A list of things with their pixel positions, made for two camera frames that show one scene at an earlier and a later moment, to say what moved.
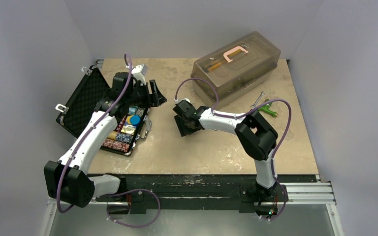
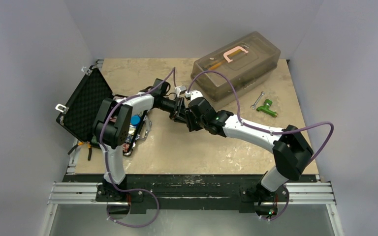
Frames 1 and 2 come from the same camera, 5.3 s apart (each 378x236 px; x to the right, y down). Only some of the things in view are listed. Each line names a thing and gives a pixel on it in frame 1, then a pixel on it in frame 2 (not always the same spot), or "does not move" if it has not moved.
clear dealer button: [129, 129] does not move
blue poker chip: [135, 120] does not move
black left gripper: [155, 99] -> [178, 112]
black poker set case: [76, 112] does not move
